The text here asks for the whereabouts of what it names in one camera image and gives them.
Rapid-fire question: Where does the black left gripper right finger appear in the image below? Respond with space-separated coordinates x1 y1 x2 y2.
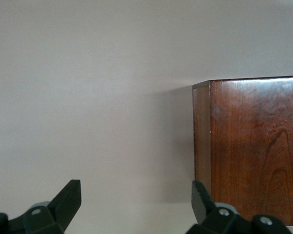
185 180 290 234

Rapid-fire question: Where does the dark wooden cabinet box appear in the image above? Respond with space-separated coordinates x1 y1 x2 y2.
192 76 293 226

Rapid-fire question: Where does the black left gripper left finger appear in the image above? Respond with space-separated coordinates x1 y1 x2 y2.
0 179 82 234

